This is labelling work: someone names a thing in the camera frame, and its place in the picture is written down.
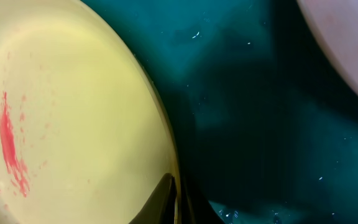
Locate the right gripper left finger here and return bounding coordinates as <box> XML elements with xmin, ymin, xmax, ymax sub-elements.
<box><xmin>129</xmin><ymin>173</ymin><xmax>177</xmax><ymax>224</ymax></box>

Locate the yellow-green rimmed plate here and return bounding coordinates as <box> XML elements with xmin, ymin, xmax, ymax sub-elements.
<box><xmin>0</xmin><ymin>0</ymin><xmax>178</xmax><ymax>223</ymax></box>

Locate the teal plastic tray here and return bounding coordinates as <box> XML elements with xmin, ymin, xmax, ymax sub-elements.
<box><xmin>88</xmin><ymin>0</ymin><xmax>358</xmax><ymax>223</ymax></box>

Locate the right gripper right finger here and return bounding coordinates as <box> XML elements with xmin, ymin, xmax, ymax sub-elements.
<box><xmin>181</xmin><ymin>177</ymin><xmax>224</xmax><ymax>224</ymax></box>

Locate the white plate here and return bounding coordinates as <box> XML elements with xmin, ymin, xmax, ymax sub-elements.
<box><xmin>297</xmin><ymin>0</ymin><xmax>358</xmax><ymax>96</ymax></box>

